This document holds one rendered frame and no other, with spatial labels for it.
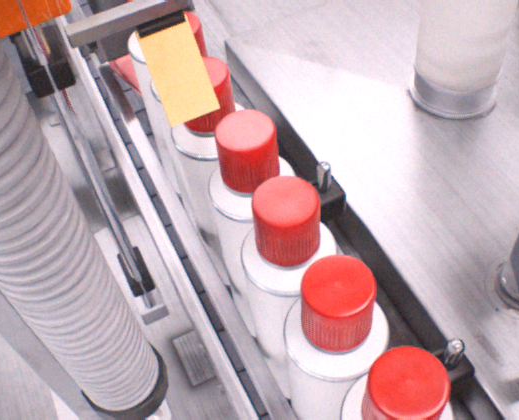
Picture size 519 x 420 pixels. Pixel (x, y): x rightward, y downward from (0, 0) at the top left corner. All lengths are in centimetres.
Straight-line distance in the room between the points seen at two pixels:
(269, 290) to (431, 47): 34
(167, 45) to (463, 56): 31
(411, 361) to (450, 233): 30
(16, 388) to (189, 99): 33
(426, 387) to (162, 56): 22
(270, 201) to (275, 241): 2
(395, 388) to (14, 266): 15
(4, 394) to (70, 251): 42
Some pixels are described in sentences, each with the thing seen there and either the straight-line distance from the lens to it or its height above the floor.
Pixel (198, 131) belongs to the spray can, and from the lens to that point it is 38.
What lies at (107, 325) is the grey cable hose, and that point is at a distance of 20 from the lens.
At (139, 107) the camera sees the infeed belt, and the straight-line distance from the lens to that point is 67.
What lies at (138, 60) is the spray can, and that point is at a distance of 47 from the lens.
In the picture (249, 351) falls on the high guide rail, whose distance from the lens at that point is 40.
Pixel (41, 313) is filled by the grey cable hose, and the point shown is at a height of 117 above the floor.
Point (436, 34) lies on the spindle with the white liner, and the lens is 58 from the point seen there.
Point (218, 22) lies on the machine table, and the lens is 85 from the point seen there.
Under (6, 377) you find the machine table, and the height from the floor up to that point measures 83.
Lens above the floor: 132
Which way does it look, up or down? 53 degrees down
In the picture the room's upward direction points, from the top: 8 degrees counter-clockwise
